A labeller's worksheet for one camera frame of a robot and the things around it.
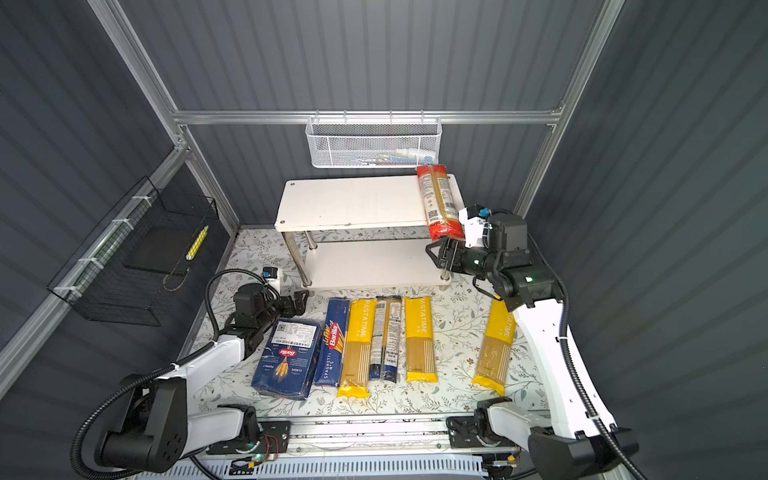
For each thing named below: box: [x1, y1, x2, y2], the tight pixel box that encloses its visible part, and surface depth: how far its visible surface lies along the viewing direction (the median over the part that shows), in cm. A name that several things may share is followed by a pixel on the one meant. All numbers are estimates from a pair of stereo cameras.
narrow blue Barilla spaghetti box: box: [314, 298, 351, 387], surface depth 88 cm
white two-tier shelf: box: [276, 175, 452, 290], surface depth 84 cm
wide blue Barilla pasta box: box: [251, 318, 322, 401], surface depth 82 cm
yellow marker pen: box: [186, 225, 209, 261], surface depth 80 cm
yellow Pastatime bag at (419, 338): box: [404, 296, 439, 383], surface depth 90 cm
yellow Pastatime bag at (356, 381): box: [337, 299, 377, 398], surface depth 87 cm
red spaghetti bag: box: [416, 164, 465, 242], surface depth 75 cm
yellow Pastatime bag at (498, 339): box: [472, 299, 517, 397], surface depth 86 cm
